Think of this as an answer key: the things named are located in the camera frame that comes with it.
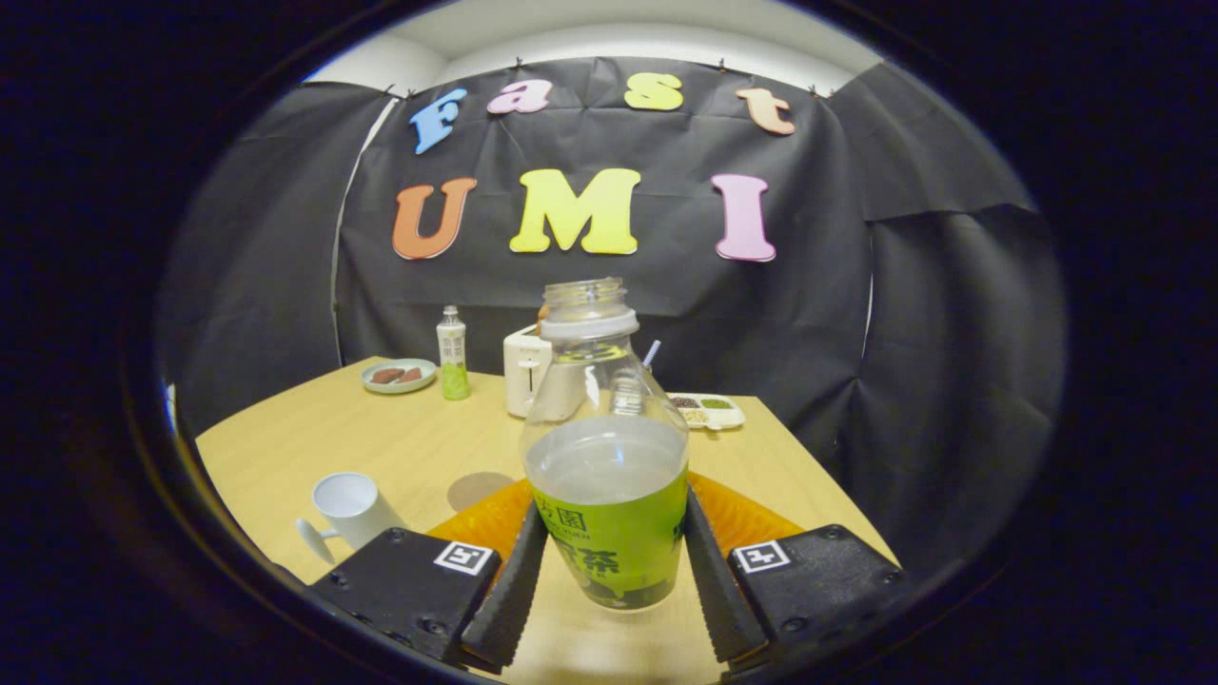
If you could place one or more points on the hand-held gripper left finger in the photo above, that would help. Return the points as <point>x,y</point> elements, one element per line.
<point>514,590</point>

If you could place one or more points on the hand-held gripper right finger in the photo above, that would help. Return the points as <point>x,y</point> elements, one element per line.
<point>714,590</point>

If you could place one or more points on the round brown coaster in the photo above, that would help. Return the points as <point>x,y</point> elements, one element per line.
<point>476,490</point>

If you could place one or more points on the green label juice bottle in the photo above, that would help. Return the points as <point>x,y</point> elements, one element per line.
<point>609,533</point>

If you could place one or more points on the white cup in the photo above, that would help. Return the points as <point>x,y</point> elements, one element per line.
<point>352,509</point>

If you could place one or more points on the capped white label bottle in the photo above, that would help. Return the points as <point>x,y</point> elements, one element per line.
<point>453,357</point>

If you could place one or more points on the white divided snack dish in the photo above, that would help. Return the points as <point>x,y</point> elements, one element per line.
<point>714,419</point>

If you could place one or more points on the wooden table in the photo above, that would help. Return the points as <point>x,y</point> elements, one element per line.
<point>400,438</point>

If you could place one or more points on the white toaster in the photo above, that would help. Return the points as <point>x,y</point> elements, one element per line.
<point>521,376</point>

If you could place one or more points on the pale green plate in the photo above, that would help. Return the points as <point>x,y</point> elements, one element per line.
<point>400,389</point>

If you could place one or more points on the striped straw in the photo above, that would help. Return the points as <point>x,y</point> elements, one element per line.
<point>651,354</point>

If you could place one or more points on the brown bread slice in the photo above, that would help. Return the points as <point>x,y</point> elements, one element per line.
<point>542,319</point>

